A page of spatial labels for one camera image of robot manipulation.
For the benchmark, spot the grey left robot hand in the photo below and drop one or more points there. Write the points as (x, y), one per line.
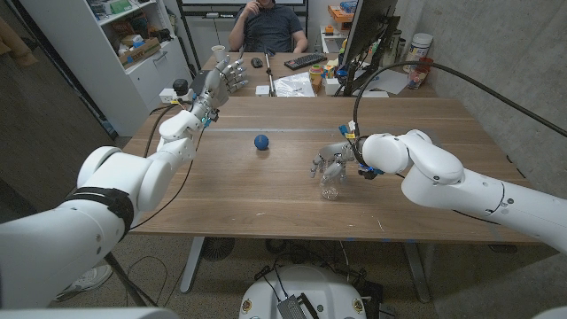
(215, 88)

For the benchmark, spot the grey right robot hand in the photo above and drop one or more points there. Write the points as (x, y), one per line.
(336, 151)

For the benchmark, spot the clear plastic bottle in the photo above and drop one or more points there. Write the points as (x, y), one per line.
(330, 191)

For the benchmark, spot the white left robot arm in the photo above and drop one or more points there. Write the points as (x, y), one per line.
(44, 248)

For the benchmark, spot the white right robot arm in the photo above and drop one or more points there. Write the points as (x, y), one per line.
(443, 177)

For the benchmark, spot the blue ball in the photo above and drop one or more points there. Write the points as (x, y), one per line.
(261, 142)

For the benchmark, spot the black laptop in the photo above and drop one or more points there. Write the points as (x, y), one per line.
(197, 84)

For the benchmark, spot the black round plug adapter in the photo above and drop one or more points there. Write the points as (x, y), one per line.
(180, 86)

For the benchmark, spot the white paper cup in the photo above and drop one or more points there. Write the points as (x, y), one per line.
(218, 52)

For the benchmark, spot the wooden office desk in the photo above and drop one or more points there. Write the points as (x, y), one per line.
(254, 80)

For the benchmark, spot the white power strip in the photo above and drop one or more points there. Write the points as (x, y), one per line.
(170, 95)

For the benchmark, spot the small flat white box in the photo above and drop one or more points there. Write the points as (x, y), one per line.
(262, 91)

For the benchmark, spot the black computer mouse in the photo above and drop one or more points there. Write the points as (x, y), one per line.
(257, 62)

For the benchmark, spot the white thin stick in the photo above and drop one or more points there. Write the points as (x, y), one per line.
(268, 73)

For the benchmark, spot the white cube box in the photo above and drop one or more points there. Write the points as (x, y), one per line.
(332, 86)

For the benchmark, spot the orange stacking toy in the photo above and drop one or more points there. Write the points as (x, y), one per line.
(315, 77)

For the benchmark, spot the clear plastic sheet bag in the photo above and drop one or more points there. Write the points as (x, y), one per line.
(292, 85)

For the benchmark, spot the seated person in dark shirt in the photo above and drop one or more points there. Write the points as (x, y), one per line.
(270, 28)

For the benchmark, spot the colourful toy blocks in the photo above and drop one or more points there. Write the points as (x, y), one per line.
(330, 68)

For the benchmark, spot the cardboard box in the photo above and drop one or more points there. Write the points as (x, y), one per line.
(139, 53)

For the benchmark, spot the white paper sheets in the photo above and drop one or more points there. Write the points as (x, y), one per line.
(390, 82)

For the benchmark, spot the black keyboard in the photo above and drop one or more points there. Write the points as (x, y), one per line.
(305, 61)

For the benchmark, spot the white shelving cabinet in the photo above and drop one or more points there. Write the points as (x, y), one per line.
(111, 88)

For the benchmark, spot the clear jar with red lid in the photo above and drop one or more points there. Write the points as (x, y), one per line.
(418, 77)

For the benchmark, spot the black computer monitor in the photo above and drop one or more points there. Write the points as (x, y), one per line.
(367, 26)

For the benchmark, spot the white lidded canister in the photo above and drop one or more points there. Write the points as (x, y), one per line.
(416, 49)

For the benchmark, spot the orange storage box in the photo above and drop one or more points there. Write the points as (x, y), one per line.
(339, 14)

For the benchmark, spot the white robot torso base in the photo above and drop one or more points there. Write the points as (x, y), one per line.
(319, 288)

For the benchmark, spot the grey table leg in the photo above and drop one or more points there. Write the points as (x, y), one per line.
(416, 274)

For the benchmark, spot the black round floor fan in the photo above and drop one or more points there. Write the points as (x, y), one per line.
(217, 248)

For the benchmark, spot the white table leg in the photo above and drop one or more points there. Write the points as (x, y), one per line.
(192, 266)

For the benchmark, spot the white sneaker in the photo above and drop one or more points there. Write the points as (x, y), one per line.
(90, 279)

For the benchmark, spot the whiteboard with black frame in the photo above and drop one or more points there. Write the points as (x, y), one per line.
(208, 2)

